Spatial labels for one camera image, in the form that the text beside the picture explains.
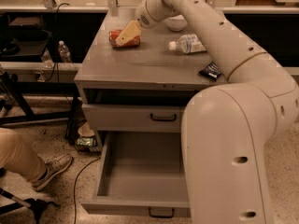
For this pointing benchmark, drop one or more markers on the white ceramic bowl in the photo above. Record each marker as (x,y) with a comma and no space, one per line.
(176,24)

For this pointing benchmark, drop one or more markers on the person leg beige trousers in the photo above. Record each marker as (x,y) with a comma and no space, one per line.
(18,157)

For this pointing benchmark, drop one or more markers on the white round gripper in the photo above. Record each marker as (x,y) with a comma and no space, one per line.
(144,16)

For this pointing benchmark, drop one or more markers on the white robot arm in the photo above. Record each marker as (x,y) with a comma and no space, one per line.
(224,128)

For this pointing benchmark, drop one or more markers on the closed grey upper drawer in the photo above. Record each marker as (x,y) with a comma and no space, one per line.
(134,118)

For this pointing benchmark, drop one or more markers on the grey metal drawer cabinet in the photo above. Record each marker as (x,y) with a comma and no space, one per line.
(149,74)

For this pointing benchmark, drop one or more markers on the small water bottle on shelf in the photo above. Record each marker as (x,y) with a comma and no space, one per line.
(64,52)

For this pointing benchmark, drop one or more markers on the clear plastic water bottle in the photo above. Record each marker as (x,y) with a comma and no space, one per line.
(187,44)

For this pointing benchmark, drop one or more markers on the open grey bottom drawer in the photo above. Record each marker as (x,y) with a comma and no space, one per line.
(140,174)

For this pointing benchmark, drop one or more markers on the grey sneaker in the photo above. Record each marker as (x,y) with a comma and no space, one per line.
(54,168)

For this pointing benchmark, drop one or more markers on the black tripod foot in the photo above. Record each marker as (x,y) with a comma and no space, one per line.
(36,206)

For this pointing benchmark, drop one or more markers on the green packet on floor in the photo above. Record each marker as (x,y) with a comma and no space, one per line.
(86,144)

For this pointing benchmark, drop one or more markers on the red coke can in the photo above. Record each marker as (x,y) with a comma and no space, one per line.
(117,42)

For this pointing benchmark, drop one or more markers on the black stand frame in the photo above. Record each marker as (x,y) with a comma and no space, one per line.
(18,80)

